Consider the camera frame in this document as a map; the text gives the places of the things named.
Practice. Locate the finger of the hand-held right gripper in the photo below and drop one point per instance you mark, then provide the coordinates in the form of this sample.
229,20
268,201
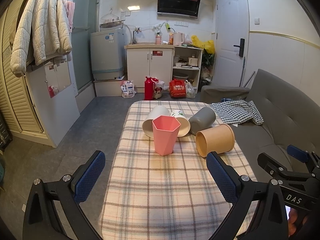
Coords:
297,153
271,163

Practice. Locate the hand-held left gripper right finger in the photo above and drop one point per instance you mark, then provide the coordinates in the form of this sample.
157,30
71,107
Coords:
222,177

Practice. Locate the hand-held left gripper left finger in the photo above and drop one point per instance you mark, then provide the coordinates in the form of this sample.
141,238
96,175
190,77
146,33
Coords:
86,177

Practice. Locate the pink hexagonal cup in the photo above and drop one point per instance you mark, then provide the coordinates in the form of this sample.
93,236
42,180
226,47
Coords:
165,136

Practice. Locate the brown paper cup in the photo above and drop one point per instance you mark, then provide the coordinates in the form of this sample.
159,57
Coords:
220,137

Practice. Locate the grey cup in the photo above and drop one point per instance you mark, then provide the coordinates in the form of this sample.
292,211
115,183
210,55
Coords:
202,120

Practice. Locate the white cup with green print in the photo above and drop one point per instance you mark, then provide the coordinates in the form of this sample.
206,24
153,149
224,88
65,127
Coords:
183,123

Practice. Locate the plain white cup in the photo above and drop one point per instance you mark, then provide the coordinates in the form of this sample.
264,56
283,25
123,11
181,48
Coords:
156,116

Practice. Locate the person's right hand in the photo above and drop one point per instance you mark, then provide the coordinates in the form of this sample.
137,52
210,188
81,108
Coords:
293,218

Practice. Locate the grey sofa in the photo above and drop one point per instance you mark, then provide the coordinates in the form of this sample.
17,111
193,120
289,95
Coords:
282,105

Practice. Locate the plaid blanket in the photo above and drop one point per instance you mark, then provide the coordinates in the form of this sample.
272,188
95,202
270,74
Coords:
162,187

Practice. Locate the blue checked cloth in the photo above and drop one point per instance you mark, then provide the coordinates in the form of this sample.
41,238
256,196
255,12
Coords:
235,113

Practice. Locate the white cabinet panel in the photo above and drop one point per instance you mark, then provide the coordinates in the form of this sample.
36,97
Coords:
62,112

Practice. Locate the white washing machine platform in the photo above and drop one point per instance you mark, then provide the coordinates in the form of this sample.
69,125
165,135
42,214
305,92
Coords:
108,88

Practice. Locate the clear plastic bag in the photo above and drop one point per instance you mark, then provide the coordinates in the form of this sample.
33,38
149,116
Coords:
191,91

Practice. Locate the white plastic packet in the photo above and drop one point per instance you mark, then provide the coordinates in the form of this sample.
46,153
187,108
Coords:
128,89

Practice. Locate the red shopping bag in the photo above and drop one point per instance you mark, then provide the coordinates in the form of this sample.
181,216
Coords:
178,90

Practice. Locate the louvred wardrobe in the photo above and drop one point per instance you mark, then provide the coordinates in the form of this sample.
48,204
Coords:
15,100

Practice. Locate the red thermos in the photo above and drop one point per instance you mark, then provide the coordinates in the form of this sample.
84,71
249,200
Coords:
148,90

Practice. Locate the green basin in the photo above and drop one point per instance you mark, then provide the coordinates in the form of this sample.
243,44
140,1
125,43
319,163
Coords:
180,76

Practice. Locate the white open shelf unit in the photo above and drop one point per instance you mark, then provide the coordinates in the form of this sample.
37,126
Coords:
200,67

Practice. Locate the green plant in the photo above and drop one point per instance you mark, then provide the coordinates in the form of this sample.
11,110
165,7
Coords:
208,60

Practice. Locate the white pot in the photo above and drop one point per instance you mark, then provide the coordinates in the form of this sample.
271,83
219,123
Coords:
192,61

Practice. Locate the white sink cabinet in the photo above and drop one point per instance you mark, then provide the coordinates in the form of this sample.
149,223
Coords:
147,67

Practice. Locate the grey washing machine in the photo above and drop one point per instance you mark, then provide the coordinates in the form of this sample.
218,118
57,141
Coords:
107,52

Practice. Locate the yellow plastic bag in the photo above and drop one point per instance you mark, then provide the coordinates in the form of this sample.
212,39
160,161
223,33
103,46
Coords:
206,44

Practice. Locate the frosted glass shower door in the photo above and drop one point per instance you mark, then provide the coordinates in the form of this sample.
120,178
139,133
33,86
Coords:
83,42

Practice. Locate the white door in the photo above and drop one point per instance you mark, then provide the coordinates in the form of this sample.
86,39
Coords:
228,30

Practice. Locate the white electric kettle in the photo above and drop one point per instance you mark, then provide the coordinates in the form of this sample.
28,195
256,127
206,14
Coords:
178,39

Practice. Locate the orange bottle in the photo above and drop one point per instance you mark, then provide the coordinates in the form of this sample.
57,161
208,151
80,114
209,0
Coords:
171,39

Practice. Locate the pink bottle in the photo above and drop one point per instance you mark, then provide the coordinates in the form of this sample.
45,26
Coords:
158,40

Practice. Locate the metal faucet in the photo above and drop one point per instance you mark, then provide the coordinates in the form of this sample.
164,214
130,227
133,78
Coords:
135,33

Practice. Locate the white padded jacket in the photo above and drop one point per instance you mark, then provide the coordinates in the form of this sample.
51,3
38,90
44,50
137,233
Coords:
42,25

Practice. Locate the green power strip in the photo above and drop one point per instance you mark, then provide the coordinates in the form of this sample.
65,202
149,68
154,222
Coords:
166,26

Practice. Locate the white clothes hanger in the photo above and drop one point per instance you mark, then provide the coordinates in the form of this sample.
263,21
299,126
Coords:
109,17

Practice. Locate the pink garment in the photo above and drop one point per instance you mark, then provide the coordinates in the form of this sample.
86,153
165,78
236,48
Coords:
70,12

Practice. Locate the black range hood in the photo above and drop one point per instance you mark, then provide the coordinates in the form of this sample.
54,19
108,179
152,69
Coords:
178,1

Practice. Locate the white light switch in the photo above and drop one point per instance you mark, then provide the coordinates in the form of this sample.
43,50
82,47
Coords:
256,20

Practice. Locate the white wall socket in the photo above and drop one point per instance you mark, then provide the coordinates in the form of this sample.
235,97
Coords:
126,13
181,24

